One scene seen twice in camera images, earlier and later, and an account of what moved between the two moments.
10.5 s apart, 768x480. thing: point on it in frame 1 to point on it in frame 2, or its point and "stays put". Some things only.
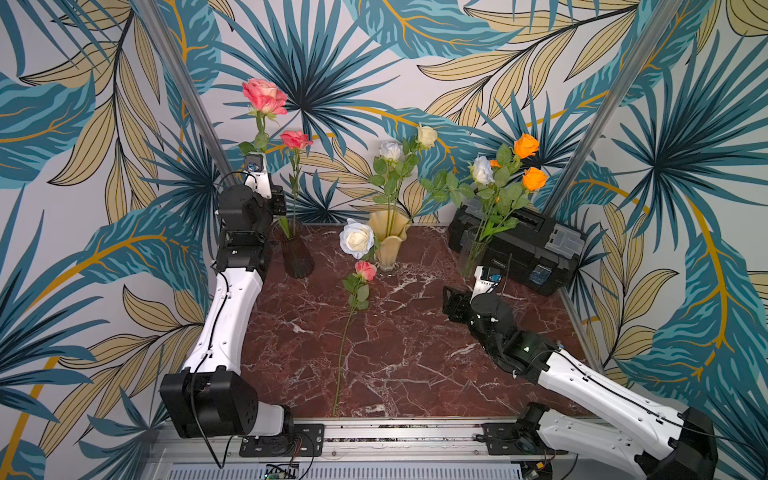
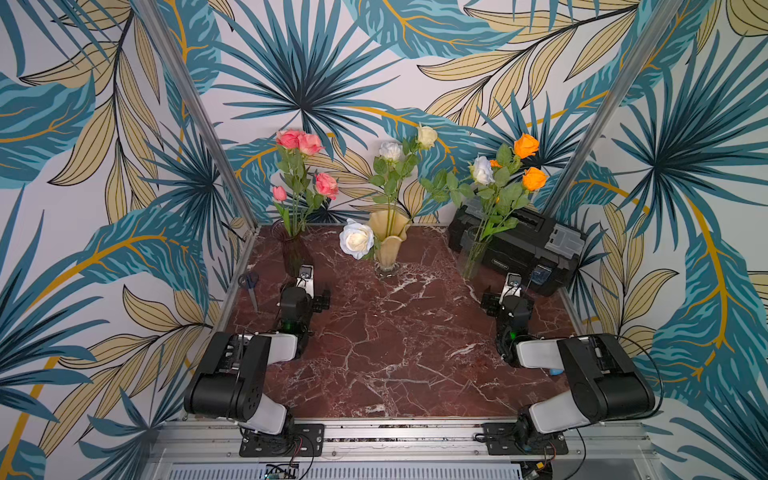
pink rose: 265,100 to 291,167
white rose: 358,240 stays put
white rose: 393,164 stays put
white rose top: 446,184 stays put
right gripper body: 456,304 to 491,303
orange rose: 532,179 stays put
